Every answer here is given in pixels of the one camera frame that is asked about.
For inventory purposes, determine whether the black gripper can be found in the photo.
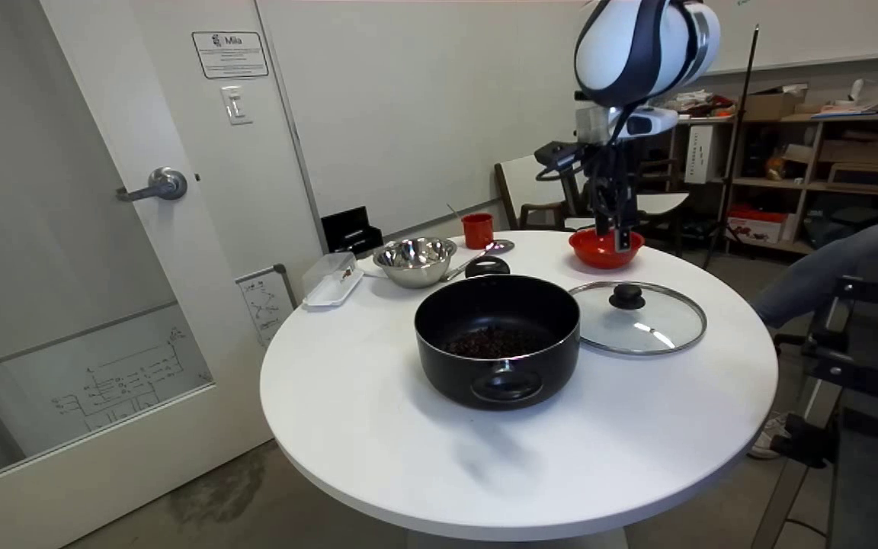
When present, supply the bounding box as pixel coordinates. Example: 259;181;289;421
585;134;647;253

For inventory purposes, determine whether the glass lid with black knob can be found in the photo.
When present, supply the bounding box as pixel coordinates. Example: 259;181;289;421
567;281;711;357

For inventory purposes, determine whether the black cooking pot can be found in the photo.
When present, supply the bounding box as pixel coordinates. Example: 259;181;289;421
410;253;582;410

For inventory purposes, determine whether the red bowl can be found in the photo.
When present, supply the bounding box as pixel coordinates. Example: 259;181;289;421
567;224;650;274

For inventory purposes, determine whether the red mug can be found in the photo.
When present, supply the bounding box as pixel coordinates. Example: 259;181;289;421
460;211;498;253

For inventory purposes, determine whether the red storage box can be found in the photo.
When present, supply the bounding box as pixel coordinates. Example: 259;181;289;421
726;205;794;248

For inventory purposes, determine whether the thin black tripod pole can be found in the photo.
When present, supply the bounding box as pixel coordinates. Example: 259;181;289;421
702;23;766;274

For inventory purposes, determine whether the wooden shelf unit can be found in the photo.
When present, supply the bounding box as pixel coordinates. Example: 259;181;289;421
641;86;878;257

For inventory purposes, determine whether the brown cardboard box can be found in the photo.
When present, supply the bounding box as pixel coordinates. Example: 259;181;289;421
741;88;809;125

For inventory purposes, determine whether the stainless steel bowl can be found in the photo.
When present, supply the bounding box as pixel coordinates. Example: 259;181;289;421
369;233;460;290

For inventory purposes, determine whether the bluish grey rounded object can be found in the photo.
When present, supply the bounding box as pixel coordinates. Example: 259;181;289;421
754;220;878;328

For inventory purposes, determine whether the clear plastic container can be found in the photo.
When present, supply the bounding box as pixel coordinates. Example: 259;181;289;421
303;251;361;286

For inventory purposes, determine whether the small leaning whiteboard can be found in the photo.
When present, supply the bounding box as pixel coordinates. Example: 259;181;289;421
235;262;303;351

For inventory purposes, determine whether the white door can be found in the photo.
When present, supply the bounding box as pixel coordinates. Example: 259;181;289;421
0;0;326;549

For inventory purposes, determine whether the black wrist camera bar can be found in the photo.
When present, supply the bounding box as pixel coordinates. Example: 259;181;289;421
531;138;589;183

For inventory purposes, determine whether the white light switch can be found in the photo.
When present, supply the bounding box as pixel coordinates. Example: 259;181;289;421
220;81;256;127

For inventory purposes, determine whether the white wall sign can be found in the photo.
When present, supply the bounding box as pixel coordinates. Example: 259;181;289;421
189;27;271;81

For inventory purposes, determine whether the silver door lever handle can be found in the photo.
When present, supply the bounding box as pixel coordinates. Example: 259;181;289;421
115;165;191;205

